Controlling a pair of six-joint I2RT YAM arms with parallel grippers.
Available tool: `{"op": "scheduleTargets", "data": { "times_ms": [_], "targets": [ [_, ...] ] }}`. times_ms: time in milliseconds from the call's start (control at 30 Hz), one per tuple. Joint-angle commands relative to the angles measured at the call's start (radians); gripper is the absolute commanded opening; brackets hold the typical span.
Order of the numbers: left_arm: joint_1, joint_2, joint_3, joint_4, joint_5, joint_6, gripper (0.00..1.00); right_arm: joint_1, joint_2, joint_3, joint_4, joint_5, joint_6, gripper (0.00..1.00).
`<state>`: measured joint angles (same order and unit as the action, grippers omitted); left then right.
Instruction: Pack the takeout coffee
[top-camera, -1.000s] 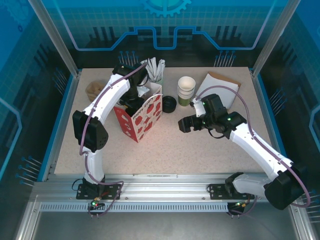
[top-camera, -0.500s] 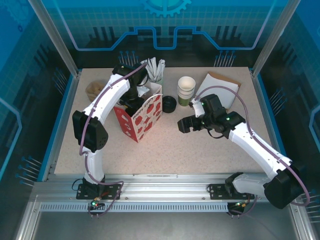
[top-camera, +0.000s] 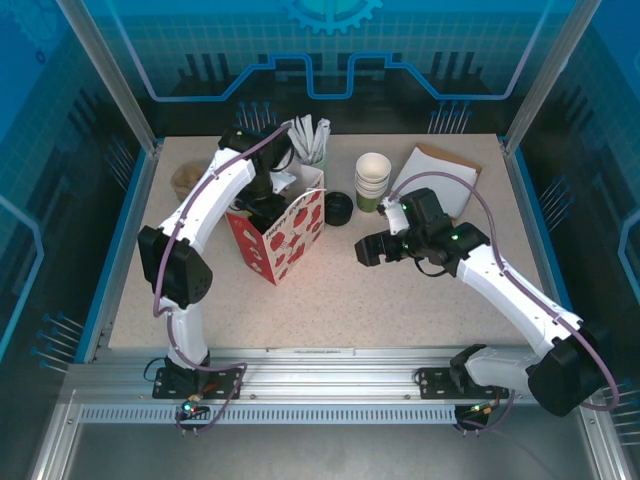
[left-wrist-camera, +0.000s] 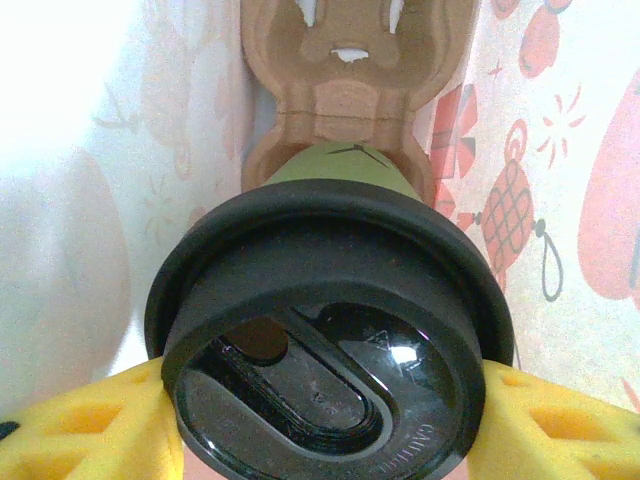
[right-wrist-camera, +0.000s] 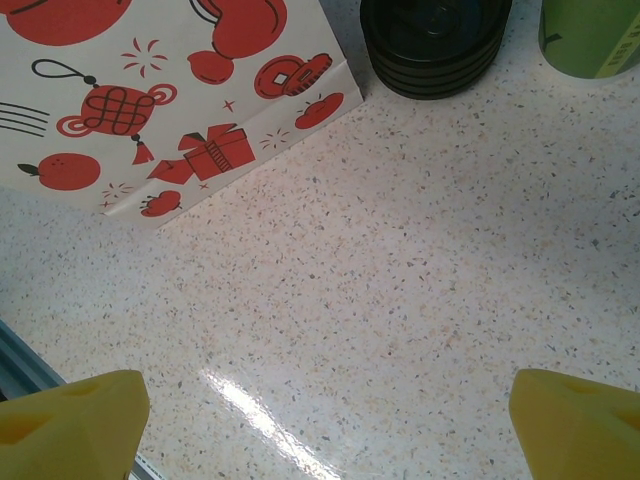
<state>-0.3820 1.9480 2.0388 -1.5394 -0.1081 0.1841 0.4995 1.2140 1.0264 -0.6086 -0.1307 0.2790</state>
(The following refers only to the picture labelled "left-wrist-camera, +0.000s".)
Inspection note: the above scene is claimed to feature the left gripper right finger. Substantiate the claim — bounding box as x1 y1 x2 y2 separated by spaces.
467 359 640 480

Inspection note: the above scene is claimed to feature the black plastic cup lid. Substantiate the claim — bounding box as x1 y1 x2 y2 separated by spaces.
144 179 516 474

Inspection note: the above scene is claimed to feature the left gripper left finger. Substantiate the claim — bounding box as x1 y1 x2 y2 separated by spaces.
0 360 187 480

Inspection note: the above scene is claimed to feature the green paper coffee cup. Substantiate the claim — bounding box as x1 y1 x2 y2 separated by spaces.
259 142 427 207

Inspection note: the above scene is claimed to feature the red white paper gift bag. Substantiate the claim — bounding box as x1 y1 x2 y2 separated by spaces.
0 0 640 480

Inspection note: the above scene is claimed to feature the brown pulp cup carrier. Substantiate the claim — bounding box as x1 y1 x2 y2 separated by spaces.
238 0 481 207

